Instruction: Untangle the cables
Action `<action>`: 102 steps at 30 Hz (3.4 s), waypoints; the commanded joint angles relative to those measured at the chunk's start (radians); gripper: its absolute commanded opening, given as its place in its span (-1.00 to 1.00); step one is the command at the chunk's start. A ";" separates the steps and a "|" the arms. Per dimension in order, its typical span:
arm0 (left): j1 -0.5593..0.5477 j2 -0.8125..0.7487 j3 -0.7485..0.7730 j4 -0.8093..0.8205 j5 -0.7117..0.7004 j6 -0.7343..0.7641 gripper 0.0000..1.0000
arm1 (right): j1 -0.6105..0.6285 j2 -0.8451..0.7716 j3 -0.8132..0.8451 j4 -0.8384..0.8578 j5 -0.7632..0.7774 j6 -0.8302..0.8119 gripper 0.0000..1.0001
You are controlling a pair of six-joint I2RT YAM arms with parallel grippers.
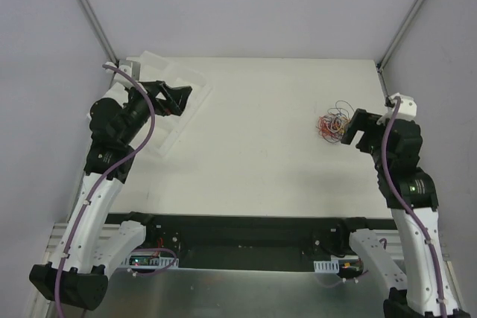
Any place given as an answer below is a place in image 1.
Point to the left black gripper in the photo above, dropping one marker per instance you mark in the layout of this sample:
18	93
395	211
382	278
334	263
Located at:
155	98

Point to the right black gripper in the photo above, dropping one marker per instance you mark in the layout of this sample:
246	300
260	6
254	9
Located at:
371	133

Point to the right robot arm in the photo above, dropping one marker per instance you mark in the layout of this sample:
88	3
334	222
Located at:
421	288

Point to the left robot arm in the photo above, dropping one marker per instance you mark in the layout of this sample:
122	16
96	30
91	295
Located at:
78	272

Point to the white foam compartment tray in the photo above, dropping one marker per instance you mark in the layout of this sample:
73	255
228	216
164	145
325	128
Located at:
122	117

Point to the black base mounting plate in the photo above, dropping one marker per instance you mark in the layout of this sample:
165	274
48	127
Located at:
282	244

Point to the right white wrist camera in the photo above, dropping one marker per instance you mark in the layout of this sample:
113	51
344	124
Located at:
403	105

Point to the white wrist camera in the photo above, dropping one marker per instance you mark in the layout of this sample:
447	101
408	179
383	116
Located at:
403	105
120	72

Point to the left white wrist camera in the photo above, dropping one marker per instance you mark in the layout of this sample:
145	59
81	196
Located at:
120	72

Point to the right white cable duct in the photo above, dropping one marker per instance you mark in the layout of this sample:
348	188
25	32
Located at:
326	267

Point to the white cable duct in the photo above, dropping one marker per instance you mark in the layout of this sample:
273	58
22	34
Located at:
149	261
326	267

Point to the left white cable duct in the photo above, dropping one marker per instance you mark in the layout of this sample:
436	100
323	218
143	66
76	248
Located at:
149	261

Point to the right aluminium corner post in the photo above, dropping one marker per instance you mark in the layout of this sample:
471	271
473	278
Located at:
398	37

